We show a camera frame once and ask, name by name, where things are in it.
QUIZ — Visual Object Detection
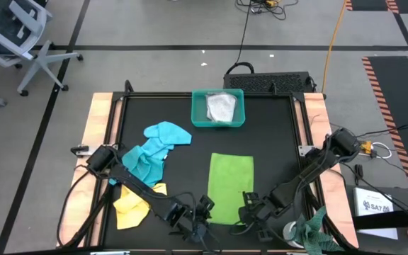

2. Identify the silver metal bracket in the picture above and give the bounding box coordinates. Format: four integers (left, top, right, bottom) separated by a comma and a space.
70, 144, 94, 157

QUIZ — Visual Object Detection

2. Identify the black floor cable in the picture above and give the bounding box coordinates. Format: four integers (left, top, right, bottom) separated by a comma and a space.
356, 121, 408, 141

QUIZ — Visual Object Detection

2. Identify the yellow microfiber towel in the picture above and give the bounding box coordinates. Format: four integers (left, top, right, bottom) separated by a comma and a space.
113, 182, 169, 230

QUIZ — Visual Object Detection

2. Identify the green crumpled rag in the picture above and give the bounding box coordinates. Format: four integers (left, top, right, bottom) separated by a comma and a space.
283, 206, 346, 255

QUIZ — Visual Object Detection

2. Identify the yellow cable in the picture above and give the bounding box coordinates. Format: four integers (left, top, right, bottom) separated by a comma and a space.
322, 0, 349, 94

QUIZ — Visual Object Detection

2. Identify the grey waffle-weave towel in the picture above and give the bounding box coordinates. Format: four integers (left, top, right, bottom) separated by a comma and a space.
205, 91, 239, 124

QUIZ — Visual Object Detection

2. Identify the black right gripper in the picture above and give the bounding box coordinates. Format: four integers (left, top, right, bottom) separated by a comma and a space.
241, 191, 283, 244

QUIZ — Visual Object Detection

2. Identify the white printed paper box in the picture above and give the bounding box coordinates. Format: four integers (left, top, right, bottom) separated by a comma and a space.
352, 186, 400, 241

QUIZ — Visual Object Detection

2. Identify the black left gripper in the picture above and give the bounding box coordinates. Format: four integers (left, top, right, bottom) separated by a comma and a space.
170, 194, 215, 244

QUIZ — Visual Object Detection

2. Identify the teal plastic bin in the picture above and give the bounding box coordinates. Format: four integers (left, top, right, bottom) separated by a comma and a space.
190, 88, 247, 128

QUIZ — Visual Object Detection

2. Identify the black mat orange-striped edge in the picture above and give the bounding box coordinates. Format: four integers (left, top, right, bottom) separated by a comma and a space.
344, 0, 408, 15
361, 55, 408, 210

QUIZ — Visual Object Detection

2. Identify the wooden side board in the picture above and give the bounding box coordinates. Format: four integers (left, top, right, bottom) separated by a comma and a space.
294, 92, 360, 249
57, 92, 123, 247

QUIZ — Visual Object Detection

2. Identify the light blue microfiber towel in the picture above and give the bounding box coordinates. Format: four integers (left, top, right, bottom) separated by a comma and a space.
142, 120, 193, 162

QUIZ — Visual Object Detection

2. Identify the teal microfiber towel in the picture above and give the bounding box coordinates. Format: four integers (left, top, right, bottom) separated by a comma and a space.
108, 144, 166, 188

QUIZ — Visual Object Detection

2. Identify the black perforated computer case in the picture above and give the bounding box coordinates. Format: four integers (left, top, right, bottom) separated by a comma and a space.
222, 70, 315, 95

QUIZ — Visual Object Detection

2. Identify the black cable bundle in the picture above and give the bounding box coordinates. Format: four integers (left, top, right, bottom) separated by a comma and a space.
235, 0, 300, 21

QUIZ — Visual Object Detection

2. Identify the black flat bar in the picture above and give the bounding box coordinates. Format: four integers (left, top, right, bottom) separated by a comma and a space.
351, 206, 408, 230

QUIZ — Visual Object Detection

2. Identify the yellow power connector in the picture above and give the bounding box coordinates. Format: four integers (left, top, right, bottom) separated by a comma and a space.
358, 140, 374, 154

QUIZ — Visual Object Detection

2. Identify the white cable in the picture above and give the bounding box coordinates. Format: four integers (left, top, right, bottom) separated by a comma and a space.
370, 141, 393, 160

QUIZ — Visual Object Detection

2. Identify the grey office chair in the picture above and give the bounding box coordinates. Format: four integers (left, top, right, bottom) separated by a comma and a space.
0, 0, 84, 97

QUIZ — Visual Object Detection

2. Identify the green microfiber towel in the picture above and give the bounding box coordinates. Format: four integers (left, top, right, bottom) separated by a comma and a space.
206, 152, 255, 226

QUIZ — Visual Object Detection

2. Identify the thin black cable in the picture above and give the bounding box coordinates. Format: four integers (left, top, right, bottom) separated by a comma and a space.
237, 0, 255, 67

